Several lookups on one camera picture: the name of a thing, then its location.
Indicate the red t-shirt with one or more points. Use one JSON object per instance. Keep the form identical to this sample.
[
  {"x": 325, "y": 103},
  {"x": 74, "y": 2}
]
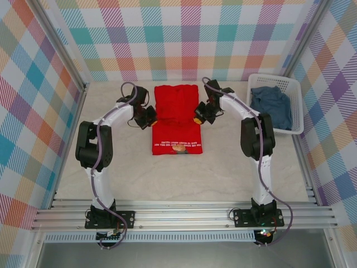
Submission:
[{"x": 175, "y": 106}]

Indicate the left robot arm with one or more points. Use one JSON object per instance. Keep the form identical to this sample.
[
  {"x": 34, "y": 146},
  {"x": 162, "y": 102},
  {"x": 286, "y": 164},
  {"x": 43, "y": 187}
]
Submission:
[{"x": 100, "y": 181}]

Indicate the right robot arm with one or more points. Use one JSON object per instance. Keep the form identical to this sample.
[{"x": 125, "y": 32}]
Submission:
[{"x": 262, "y": 181}]

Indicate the blue t-shirt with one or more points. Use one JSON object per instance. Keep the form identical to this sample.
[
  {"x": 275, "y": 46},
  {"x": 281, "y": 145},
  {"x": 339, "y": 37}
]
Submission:
[{"x": 270, "y": 103}]

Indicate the white plastic basket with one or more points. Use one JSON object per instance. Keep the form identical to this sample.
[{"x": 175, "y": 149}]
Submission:
[{"x": 295, "y": 92}]

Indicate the small controller board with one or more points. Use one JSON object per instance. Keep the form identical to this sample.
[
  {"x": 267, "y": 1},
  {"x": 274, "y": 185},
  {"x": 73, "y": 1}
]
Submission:
[
  {"x": 108, "y": 237},
  {"x": 266, "y": 234}
]

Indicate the aluminium side rail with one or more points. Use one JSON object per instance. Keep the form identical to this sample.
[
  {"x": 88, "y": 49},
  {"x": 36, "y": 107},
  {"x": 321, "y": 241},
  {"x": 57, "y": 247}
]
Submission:
[
  {"x": 69, "y": 148},
  {"x": 311, "y": 192}
]

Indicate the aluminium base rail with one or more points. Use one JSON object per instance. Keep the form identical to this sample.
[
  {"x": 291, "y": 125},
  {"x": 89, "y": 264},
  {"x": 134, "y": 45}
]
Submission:
[{"x": 181, "y": 216}]

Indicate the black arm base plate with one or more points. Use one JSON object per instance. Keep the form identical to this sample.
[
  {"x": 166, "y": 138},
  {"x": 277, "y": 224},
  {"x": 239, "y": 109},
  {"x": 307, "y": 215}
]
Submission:
[
  {"x": 127, "y": 217},
  {"x": 242, "y": 217}
]

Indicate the aluminium frame post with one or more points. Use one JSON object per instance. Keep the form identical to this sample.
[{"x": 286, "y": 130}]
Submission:
[
  {"x": 60, "y": 47},
  {"x": 334, "y": 251},
  {"x": 306, "y": 36},
  {"x": 32, "y": 251}
]

